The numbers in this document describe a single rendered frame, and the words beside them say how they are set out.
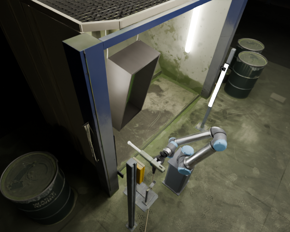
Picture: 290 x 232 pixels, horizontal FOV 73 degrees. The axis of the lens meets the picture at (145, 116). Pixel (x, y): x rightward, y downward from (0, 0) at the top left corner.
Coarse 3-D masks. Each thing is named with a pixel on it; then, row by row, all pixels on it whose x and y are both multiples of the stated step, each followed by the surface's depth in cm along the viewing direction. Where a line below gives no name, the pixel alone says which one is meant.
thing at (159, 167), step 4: (132, 144) 205; (136, 148) 201; (140, 152) 197; (144, 152) 197; (144, 156) 194; (148, 156) 194; (148, 160) 192; (152, 160) 191; (152, 164) 190; (156, 164) 188; (160, 164) 188; (152, 168) 198; (160, 168) 185; (164, 168) 185; (152, 172) 203
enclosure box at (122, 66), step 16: (128, 48) 237; (144, 48) 244; (112, 64) 220; (128, 64) 220; (144, 64) 226; (112, 80) 237; (128, 80) 220; (144, 80) 293; (112, 96) 258; (128, 96) 339; (144, 96) 315; (112, 112) 283; (128, 112) 332
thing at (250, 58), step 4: (244, 52) 415; (248, 52) 417; (252, 52) 416; (240, 56) 405; (244, 56) 406; (248, 56) 407; (252, 56) 407; (256, 56) 408; (260, 56) 408; (244, 60) 395; (248, 60) 395; (252, 60) 396; (256, 60) 397; (260, 60) 398; (264, 60) 398; (252, 64) 385; (256, 64) 386; (260, 64) 387; (264, 64) 387
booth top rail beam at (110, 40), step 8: (192, 0) 188; (200, 0) 192; (208, 0) 205; (176, 8) 171; (184, 8) 177; (192, 8) 188; (160, 16) 157; (168, 16) 165; (176, 16) 174; (136, 24) 144; (144, 24) 146; (152, 24) 154; (120, 32) 134; (128, 32) 138; (136, 32) 144; (104, 40) 125; (112, 40) 130; (120, 40) 135; (104, 48) 128
